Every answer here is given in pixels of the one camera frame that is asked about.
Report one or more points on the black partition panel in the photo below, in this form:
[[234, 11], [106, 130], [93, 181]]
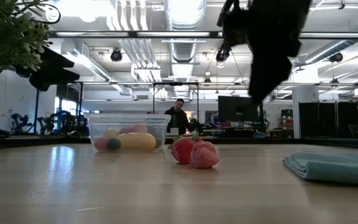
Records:
[[322, 119]]

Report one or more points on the red toy strawberry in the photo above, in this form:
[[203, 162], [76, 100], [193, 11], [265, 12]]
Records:
[[182, 151], [199, 139]]

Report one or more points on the yellow toy lemon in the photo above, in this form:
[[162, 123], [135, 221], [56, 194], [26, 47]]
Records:
[[110, 133]]

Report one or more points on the black overhead crossbar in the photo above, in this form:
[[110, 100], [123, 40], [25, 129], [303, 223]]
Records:
[[132, 34]]

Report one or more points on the black computer monitor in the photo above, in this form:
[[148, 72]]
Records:
[[235, 109]]

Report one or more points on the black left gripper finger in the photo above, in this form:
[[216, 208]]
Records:
[[51, 79], [54, 60]]

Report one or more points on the clear plastic container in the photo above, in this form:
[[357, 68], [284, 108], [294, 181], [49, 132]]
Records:
[[129, 119]]

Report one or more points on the green artificial plant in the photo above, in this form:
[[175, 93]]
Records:
[[5, 31]]

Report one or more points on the teal folded cloth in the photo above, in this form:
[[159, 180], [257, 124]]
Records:
[[331, 168]]

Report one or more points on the black metal rack frame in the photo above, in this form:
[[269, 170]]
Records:
[[36, 109], [176, 83]]

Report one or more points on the yellow toy banana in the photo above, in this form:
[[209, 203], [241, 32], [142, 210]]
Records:
[[136, 140]]

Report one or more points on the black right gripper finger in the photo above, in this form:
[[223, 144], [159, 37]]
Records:
[[280, 71], [259, 81]]

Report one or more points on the person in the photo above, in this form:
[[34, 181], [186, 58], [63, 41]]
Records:
[[179, 119]]

